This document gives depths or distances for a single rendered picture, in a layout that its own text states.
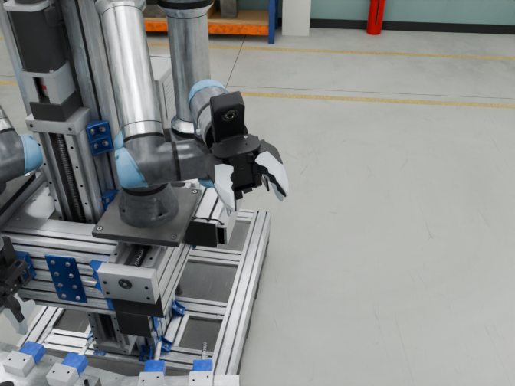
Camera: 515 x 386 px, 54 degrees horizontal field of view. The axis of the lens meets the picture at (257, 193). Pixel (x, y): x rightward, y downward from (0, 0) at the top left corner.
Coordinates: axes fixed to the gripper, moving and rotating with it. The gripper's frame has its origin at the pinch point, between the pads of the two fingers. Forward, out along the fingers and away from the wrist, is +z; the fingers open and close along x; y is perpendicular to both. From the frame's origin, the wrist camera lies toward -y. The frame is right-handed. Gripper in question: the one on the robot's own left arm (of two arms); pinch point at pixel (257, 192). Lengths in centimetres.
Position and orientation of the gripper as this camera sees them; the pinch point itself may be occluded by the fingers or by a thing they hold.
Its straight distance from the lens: 65.6
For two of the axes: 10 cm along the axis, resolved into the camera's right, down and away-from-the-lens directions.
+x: -9.5, 2.7, -1.4
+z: 2.8, 5.7, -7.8
